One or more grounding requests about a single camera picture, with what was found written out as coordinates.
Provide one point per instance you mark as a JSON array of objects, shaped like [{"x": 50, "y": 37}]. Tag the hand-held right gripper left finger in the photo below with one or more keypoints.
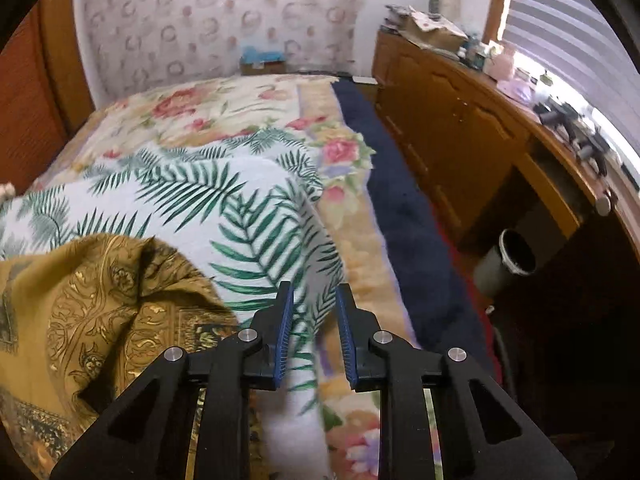
[{"x": 282, "y": 340}]

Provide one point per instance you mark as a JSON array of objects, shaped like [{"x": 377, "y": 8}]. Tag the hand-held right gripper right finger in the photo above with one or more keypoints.
[{"x": 347, "y": 345}]

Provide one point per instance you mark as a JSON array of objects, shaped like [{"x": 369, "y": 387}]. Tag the gold patterned garment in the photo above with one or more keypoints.
[{"x": 100, "y": 300}]

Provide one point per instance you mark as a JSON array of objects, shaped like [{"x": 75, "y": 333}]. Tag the navy bed sheet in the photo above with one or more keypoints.
[{"x": 400, "y": 200}]

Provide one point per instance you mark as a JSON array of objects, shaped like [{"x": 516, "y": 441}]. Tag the palm leaf print blanket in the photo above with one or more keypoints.
[{"x": 200, "y": 195}]

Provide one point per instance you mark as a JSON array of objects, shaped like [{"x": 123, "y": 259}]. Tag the grey waste bin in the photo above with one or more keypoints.
[{"x": 500, "y": 265}]

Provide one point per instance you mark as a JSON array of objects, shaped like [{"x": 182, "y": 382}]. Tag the floral blanket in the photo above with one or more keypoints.
[{"x": 200, "y": 105}]

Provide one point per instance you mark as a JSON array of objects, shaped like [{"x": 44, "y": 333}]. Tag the wooden sideboard cabinet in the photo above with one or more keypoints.
[{"x": 450, "y": 110}]

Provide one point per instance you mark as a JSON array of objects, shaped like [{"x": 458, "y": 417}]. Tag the white power strip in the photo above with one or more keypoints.
[{"x": 363, "y": 79}]

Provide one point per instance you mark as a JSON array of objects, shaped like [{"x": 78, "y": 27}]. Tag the cardboard box with blue cloth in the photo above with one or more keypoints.
[{"x": 262, "y": 62}]

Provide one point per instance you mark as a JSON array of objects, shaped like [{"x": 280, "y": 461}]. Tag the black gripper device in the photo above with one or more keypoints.
[
  {"x": 555, "y": 115},
  {"x": 590, "y": 145}
]

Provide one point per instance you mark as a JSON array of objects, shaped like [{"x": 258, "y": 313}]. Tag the open cardboard box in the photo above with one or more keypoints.
[{"x": 435, "y": 35}]

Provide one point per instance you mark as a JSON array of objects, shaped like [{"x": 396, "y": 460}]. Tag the wooden louvred wardrobe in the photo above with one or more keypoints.
[{"x": 30, "y": 100}]

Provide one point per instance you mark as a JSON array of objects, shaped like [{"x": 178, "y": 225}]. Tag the striped window blind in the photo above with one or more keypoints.
[{"x": 560, "y": 20}]

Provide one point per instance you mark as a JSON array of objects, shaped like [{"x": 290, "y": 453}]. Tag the wooden window frame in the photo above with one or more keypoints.
[{"x": 497, "y": 0}]

